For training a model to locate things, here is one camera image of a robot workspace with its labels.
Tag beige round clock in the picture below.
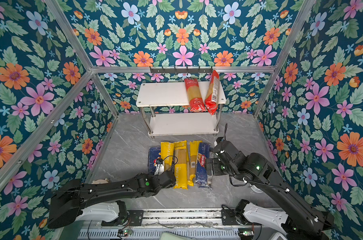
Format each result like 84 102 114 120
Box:
92 179 109 185

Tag white alarm clock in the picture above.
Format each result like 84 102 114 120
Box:
250 185 263 194

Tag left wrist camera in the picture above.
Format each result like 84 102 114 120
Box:
154 158 165 175

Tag yellow wholewheat spaghetti bag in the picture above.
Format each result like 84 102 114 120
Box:
160 142 174 171

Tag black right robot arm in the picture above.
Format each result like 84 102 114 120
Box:
211 137 334 240

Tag red-ended spaghetti bag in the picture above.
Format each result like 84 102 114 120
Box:
204 71 220 116

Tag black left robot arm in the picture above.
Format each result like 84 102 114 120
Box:
47 171 176 229

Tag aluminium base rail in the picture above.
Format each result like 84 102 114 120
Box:
79 207 290 240

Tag yellow Pastatime spaghetti bag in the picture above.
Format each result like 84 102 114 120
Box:
173 141 188 190

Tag clear spaghetti bag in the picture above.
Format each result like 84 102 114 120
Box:
206 176 212 189

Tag white two-tier shelf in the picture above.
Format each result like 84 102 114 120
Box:
136 82 226 138

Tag red Barilla spaghetti bag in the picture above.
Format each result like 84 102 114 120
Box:
184 79 206 113

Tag blue Barilla pasta bag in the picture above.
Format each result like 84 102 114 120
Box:
147 146 161 175

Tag metal hook rail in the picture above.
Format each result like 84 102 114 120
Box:
149 67 213 74

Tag blue Barilla spaghetti bag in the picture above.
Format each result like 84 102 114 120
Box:
194 143 210 188

